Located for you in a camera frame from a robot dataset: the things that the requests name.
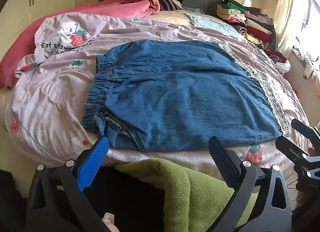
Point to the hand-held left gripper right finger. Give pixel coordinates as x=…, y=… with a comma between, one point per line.
x=225, y=159

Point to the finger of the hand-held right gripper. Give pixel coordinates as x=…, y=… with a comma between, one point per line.
x=306, y=130
x=291, y=148

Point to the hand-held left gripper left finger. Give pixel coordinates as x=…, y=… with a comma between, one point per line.
x=96, y=159

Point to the blue denim pants lace trim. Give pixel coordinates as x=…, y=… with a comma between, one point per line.
x=187, y=91

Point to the black clothing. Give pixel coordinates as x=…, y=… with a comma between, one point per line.
x=130, y=197

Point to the grey striped cloth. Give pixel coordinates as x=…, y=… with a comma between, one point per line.
x=308, y=65

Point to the pink strawberry print duvet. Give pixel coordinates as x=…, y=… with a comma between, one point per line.
x=62, y=91

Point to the red garment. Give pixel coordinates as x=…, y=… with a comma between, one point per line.
x=277, y=55

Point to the stack of folded clothes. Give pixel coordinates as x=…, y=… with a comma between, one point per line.
x=250, y=21

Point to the cream curtain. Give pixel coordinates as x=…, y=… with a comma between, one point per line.
x=287, y=9

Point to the light blue patterned cloth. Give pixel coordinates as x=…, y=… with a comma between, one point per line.
x=215, y=25

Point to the coral pink blanket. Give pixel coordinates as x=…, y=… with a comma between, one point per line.
x=22, y=46

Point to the blue floral pillow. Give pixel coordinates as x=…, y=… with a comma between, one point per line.
x=192, y=9

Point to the dark purple striped cloth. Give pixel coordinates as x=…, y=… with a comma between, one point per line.
x=166, y=1

